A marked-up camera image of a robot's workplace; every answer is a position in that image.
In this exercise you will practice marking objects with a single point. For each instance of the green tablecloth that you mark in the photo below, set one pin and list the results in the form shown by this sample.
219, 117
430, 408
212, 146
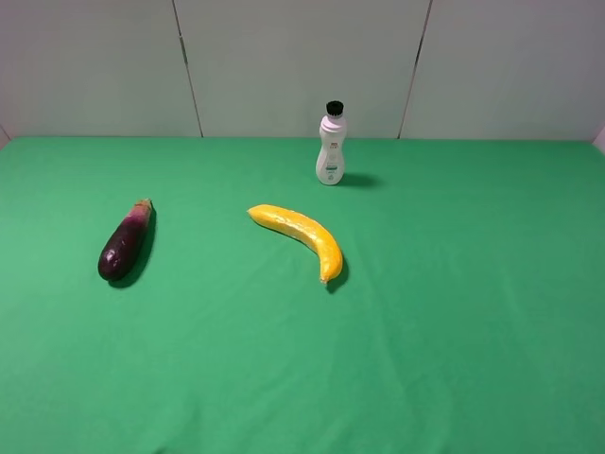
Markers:
468, 316

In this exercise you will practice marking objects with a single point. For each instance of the purple eggplant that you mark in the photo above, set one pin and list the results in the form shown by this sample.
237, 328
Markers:
121, 251

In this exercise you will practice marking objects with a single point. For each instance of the white bottle black cap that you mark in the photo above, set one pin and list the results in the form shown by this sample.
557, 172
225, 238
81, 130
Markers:
330, 166

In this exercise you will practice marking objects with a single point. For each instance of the yellow banana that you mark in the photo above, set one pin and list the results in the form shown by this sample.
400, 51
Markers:
306, 230

